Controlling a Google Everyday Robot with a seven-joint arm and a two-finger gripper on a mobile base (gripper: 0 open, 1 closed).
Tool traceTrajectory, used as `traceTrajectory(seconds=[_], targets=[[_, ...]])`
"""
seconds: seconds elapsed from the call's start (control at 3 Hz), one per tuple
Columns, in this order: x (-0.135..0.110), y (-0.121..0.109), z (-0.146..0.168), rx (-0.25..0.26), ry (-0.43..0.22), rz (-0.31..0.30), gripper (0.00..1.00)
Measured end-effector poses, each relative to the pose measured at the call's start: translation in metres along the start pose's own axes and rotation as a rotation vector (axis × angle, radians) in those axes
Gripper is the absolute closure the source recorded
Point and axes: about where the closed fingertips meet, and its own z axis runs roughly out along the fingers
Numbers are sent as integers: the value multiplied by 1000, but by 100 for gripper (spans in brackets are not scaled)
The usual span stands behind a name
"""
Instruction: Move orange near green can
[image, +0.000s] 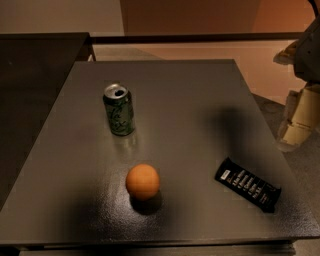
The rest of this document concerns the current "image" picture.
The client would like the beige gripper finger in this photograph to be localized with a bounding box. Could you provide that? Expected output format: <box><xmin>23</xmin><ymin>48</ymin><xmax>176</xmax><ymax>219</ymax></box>
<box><xmin>277</xmin><ymin>83</ymin><xmax>320</xmax><ymax>152</ymax></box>

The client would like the orange fruit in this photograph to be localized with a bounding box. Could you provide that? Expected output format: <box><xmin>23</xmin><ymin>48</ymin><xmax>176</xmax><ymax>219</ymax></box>
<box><xmin>126</xmin><ymin>164</ymin><xmax>160</xmax><ymax>201</ymax></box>

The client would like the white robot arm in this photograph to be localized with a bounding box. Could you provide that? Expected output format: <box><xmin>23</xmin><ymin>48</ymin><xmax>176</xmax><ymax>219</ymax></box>
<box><xmin>273</xmin><ymin>0</ymin><xmax>320</xmax><ymax>152</ymax></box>

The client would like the green soda can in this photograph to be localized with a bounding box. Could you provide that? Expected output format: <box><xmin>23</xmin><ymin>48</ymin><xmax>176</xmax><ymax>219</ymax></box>
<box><xmin>103</xmin><ymin>83</ymin><xmax>135</xmax><ymax>136</ymax></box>

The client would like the black snack bar wrapper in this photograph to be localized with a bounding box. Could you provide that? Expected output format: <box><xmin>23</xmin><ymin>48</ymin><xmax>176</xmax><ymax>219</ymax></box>
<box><xmin>215</xmin><ymin>157</ymin><xmax>281</xmax><ymax>213</ymax></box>

